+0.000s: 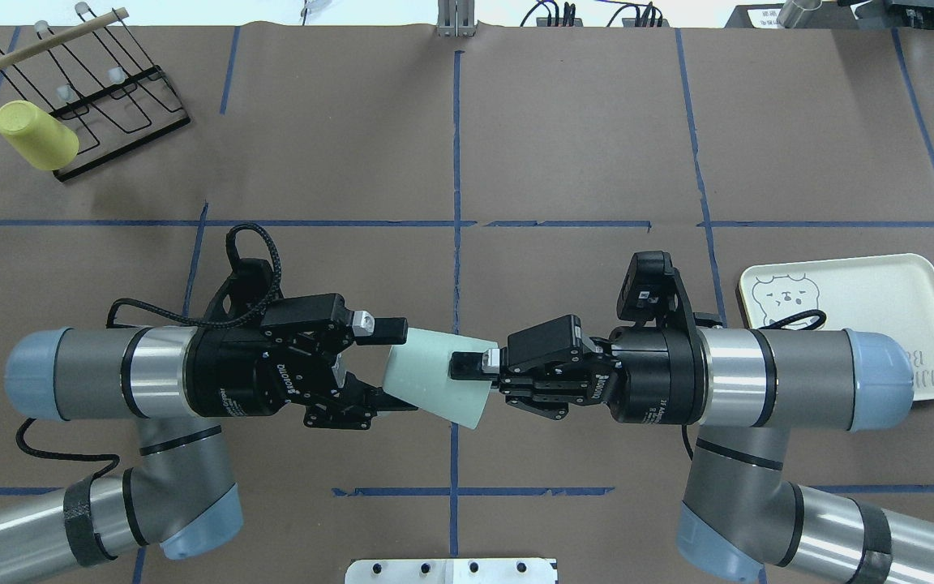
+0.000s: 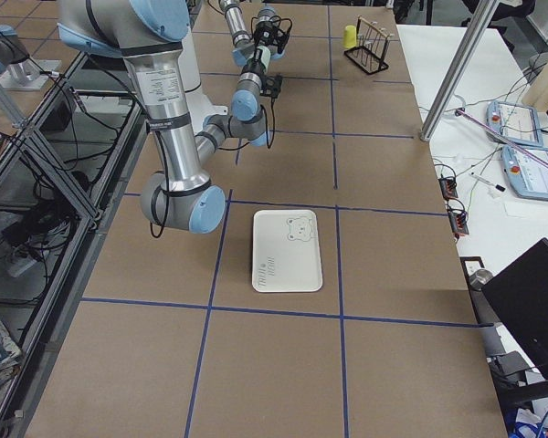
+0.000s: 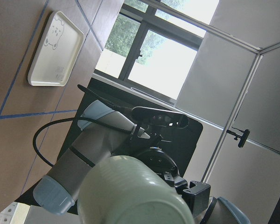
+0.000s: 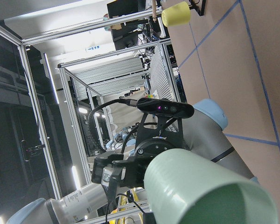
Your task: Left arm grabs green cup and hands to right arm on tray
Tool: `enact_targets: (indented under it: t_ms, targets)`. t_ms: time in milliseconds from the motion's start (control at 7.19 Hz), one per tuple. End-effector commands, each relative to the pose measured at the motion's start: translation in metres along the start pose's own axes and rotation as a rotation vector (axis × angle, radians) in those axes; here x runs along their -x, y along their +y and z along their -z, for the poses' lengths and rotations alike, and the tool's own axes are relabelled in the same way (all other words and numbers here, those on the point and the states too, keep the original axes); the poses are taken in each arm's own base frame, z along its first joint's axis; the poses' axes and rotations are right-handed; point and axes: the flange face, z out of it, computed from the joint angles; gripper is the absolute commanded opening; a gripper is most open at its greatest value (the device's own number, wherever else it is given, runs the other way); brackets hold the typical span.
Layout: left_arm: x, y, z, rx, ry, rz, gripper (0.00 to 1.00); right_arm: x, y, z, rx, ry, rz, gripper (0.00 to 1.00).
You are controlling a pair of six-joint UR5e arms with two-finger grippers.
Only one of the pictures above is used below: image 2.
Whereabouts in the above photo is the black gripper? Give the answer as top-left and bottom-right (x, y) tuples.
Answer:
(243, 49), (264, 76)
(254, 24), (277, 47)

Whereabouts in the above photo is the pale green plastic cup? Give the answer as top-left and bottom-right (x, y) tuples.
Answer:
(254, 46), (271, 72)

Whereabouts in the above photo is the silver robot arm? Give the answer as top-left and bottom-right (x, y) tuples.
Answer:
(219, 0), (290, 67)
(58, 0), (273, 234)

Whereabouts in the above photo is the yellow plastic cup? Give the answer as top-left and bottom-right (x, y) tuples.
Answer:
(342, 25), (357, 50)

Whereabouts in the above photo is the cream bear tray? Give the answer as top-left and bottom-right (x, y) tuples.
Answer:
(252, 209), (323, 293)

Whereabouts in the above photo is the metal cup on desk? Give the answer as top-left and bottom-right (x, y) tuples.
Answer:
(469, 268), (494, 291)

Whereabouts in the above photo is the upper orange black connector box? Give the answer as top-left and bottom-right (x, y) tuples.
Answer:
(438, 176), (458, 200)

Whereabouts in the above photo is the orange black connector box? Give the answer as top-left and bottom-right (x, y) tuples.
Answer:
(438, 176), (458, 200)
(448, 209), (469, 237)

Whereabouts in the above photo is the lower orange black connector box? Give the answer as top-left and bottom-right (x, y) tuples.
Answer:
(448, 209), (469, 237)

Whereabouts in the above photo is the upper teach pendant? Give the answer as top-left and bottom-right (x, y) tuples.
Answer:
(486, 100), (543, 147)

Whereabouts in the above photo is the teach pendant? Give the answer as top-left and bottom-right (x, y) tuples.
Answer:
(501, 145), (548, 201)
(486, 100), (543, 147)

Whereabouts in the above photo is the black marker pen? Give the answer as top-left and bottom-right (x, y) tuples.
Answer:
(469, 172), (506, 193)

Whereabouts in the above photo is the lower teach pendant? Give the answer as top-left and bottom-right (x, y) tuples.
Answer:
(501, 145), (548, 201)

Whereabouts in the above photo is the white power strip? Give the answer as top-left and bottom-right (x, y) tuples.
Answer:
(6, 255), (37, 278)

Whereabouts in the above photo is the black laptop monitor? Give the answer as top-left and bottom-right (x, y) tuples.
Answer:
(482, 238), (548, 379)

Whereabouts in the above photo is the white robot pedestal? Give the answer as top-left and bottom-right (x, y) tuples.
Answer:
(178, 15), (228, 132)

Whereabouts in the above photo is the black wire cup rack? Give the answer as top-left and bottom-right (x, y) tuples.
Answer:
(343, 16), (393, 75)

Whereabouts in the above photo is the aluminium frame post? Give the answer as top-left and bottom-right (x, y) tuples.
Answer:
(419, 0), (501, 141)

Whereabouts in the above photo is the aluminium side frame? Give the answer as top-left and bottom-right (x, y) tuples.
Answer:
(0, 13), (170, 438)

